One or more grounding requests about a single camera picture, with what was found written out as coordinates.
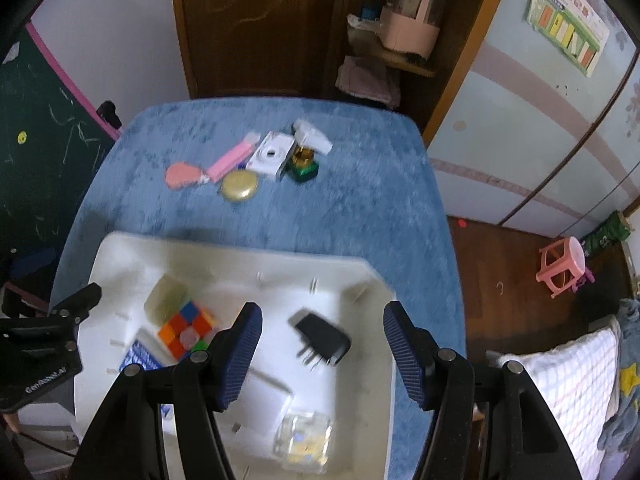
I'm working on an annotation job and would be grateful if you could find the blue dental floss box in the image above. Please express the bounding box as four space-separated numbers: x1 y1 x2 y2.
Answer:
118 339 174 418

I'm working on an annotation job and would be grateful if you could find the beige rounded plastic box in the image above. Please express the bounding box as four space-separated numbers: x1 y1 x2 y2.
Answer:
143 274 189 325

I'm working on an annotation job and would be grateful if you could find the colourful rubik's cube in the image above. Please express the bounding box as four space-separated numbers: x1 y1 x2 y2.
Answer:
157 301 219 361

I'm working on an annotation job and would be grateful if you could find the clear plastic box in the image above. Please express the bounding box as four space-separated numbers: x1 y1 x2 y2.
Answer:
273 412 333 474

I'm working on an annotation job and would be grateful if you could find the gold round tin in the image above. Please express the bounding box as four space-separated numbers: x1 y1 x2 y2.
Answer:
220 169 258 202

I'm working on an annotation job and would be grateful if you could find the black power adapter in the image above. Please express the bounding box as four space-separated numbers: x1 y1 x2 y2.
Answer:
294 313 352 366

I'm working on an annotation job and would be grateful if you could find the white toy digital camera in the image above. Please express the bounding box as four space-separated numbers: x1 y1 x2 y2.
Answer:
245 131 295 181

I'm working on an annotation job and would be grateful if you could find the white checked pillow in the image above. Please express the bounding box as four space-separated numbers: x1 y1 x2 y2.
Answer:
486 315 622 479

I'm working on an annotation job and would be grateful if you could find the pink round compact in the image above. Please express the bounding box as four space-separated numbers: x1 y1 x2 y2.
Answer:
165 162 210 190

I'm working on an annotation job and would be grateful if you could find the pink plastic stool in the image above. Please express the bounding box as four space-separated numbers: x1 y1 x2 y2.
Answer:
535 236 592 298

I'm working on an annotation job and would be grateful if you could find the white storage tray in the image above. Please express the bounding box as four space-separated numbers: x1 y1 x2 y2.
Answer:
72 231 396 480

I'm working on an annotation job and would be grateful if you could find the pink ruler strip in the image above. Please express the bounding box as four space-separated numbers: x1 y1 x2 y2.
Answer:
206 140 255 183

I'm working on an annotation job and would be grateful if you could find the white tag piece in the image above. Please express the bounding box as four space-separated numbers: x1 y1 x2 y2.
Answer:
244 131 260 144

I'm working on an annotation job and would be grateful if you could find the green gold perfume bottle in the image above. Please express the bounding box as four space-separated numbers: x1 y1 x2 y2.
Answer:
286 145 319 184

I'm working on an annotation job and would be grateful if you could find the white folded plastic piece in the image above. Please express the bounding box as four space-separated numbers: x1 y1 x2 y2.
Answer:
293 119 333 156

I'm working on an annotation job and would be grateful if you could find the blue plush table cloth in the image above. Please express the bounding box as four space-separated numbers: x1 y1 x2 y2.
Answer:
52 98 465 351

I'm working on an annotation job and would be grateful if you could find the brown wooden door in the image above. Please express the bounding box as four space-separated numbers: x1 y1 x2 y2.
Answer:
172 0 344 99

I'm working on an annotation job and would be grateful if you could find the wooden shelf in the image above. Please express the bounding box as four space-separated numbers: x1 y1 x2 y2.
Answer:
347 28 436 78

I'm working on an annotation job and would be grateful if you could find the pink storage basket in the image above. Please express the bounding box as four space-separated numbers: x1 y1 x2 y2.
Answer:
376 0 445 60

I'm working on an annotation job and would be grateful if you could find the green chalkboard pink frame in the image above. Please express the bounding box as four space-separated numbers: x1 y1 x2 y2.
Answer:
1 25 119 281

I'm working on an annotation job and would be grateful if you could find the colourful wall poster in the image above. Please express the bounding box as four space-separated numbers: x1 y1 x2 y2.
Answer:
526 0 610 77

